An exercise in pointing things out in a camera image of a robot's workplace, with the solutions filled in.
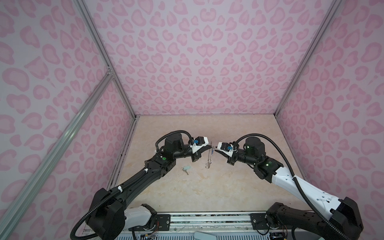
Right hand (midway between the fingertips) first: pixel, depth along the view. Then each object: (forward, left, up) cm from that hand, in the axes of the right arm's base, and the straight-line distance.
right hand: (218, 147), depth 74 cm
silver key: (-2, +18, -23) cm, 29 cm away
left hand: (-1, +4, +3) cm, 5 cm away
